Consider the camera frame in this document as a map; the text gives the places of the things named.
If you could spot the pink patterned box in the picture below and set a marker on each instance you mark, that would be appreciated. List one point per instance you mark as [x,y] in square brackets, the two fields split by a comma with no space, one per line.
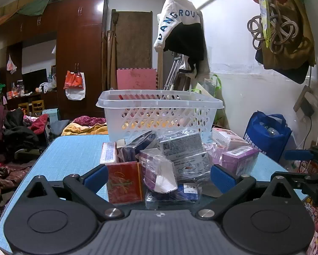
[225,138]

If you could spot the brown wooden wardrobe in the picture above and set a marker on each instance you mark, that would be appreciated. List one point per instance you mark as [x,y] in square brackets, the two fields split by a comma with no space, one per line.
[79,45]

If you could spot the pale pink narrow box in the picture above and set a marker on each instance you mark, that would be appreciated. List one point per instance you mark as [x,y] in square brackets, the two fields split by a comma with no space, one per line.
[109,152]

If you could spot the purple box in plastic bag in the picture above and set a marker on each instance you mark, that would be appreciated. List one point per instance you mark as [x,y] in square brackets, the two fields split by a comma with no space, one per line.
[156,170]

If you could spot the green tarp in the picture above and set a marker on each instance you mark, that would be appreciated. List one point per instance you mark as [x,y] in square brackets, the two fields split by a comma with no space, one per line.
[39,4]

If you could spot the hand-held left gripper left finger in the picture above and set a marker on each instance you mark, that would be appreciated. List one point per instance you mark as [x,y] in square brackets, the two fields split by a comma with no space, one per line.
[95,178]

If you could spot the olive hanging bag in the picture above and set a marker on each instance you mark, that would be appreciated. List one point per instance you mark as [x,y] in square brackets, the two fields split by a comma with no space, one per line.
[294,55]

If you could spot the blue item in plastic bag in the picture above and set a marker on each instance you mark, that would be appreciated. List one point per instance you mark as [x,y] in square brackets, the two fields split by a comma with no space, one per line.
[185,192]

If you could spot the metal crutches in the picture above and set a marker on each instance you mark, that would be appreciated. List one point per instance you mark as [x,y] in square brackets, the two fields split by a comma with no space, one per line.
[172,71]

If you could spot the dark blue wrapped packet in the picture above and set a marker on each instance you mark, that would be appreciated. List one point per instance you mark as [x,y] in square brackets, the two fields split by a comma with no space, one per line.
[137,144]

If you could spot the white hoodie with blue print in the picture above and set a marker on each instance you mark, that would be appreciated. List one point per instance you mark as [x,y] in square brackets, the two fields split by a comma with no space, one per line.
[179,13]

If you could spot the grey white wrapped box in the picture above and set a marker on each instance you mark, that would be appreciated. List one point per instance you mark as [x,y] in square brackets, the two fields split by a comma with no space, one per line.
[183,148]

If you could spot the teal box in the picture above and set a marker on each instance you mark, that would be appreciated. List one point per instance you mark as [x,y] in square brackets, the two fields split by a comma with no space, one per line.
[51,114]

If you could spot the dark clothing pile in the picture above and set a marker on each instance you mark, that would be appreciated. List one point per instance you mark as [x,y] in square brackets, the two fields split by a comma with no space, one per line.
[13,132]

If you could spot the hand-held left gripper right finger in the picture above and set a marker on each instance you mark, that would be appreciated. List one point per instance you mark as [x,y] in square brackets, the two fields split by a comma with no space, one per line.
[222,178]

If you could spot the orange and white plastic bag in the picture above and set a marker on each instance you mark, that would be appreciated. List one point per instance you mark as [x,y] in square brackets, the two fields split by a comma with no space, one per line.
[74,85]

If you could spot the pink foam mat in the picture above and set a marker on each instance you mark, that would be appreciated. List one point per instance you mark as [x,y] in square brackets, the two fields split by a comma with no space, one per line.
[136,79]

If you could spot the black garment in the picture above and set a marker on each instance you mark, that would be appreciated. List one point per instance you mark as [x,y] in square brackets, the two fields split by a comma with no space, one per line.
[185,41]

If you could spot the wooden board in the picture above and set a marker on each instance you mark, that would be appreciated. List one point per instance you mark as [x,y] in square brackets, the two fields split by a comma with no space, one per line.
[133,39]

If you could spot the yellow blanket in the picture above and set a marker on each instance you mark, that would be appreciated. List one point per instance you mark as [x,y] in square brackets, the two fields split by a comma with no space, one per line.
[79,130]

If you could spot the small hanging plastic bag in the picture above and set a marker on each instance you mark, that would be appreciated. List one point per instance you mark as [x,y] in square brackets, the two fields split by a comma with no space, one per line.
[11,65]

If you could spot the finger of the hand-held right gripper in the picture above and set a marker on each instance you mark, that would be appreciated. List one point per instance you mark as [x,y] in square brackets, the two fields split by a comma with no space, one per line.
[297,155]
[289,177]

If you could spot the yellow stools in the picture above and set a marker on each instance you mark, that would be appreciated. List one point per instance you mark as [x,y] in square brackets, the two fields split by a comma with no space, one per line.
[31,107]

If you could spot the red box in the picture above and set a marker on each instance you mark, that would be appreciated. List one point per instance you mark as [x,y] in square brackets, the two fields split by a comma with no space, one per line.
[124,182]

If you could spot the black television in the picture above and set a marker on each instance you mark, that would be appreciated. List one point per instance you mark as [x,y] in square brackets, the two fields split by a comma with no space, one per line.
[34,79]

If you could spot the white plastic lattice basket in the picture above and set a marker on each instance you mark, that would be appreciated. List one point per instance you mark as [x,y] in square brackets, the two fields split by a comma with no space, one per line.
[159,111]

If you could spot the blue tote bag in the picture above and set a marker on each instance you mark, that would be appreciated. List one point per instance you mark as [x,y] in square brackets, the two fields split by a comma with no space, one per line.
[267,138]

